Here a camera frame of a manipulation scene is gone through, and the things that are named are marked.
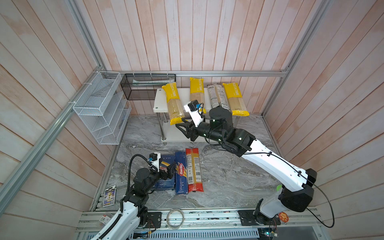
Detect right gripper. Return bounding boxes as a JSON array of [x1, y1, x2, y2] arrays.
[[176, 117, 225, 146]]

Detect yellow spaghetti bag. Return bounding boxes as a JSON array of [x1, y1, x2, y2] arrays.
[[223, 83, 250, 117], [162, 83, 185, 126], [190, 78, 206, 114]]

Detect red spaghetti bag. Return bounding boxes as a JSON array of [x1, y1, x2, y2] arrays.
[[186, 148, 204, 193]]

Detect dark blue spaghetti bag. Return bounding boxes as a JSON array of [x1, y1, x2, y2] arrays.
[[208, 85, 231, 111]]

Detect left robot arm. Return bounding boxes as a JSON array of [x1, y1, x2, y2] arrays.
[[93, 152, 177, 240]]

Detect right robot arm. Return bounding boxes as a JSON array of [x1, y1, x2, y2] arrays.
[[176, 101, 317, 226]]

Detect blue Barilla pasta box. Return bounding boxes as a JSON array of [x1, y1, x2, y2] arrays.
[[154, 155, 176, 191]]

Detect white two-tier shelf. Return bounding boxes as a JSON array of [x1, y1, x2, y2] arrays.
[[152, 87, 247, 145]]

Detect narrow blue Barilla spaghetti box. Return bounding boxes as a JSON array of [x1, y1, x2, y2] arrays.
[[175, 151, 189, 194]]

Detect small printed card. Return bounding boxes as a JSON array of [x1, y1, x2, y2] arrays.
[[103, 185, 117, 207]]

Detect black mesh basket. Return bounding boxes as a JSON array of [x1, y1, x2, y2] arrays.
[[120, 73, 176, 101]]

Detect red round tag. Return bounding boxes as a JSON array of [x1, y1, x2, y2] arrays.
[[278, 212, 290, 223]]

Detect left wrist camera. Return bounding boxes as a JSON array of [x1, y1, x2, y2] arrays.
[[149, 152, 161, 172]]

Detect coiled white cable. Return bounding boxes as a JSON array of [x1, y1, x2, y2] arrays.
[[165, 208, 185, 230]]

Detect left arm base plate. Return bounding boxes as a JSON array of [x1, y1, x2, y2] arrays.
[[138, 212, 162, 229]]

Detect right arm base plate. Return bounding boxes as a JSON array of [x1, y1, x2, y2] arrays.
[[238, 210, 281, 227]]

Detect white wire mesh organizer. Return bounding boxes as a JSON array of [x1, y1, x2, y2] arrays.
[[73, 72, 132, 145]]

